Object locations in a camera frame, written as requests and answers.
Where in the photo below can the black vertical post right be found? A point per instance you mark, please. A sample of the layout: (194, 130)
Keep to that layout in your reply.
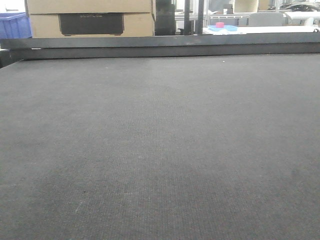
(200, 17)

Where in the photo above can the black vertical post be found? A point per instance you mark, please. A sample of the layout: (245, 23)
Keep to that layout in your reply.
(187, 23)
(200, 17)

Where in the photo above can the dark grey conveyor belt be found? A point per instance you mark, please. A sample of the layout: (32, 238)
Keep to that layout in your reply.
(188, 148)

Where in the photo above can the blue crate far left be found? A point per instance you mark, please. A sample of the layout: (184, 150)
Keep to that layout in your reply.
(15, 25)

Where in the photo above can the upper cardboard box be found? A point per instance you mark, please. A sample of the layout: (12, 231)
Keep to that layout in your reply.
(89, 6)

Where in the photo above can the lower cardboard box black label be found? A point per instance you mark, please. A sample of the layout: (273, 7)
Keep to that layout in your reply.
(135, 25)

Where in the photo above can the white background table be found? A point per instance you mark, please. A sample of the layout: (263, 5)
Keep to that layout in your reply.
(264, 30)

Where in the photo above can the black conveyor side rail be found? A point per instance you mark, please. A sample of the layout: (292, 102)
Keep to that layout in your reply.
(163, 46)

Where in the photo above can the black vertical post left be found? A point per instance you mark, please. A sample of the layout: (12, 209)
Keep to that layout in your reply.
(187, 23)

